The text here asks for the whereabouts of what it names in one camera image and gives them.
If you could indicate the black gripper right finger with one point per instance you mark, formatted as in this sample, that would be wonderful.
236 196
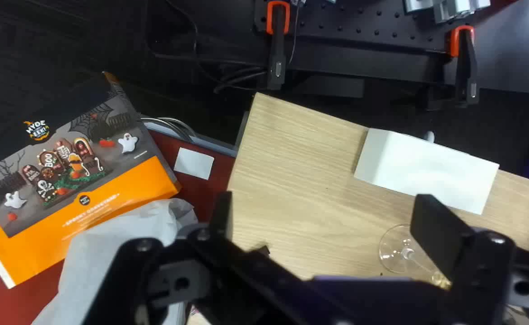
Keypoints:
487 270

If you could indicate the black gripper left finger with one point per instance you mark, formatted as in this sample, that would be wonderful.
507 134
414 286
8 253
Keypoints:
203 270

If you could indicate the clear wine glass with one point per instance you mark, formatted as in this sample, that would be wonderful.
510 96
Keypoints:
402 255

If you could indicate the white rectangular box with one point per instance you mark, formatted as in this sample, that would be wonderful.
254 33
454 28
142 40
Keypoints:
411 165

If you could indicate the orange halloween cardboard box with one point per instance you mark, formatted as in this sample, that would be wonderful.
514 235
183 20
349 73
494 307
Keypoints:
73 165

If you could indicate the orange black clamp right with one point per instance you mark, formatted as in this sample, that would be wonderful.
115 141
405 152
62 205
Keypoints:
461 49

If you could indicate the orange black clamp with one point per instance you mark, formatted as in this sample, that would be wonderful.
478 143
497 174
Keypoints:
461 49
277 28

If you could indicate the orange black clamp left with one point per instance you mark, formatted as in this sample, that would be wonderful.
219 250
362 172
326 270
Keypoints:
277 28

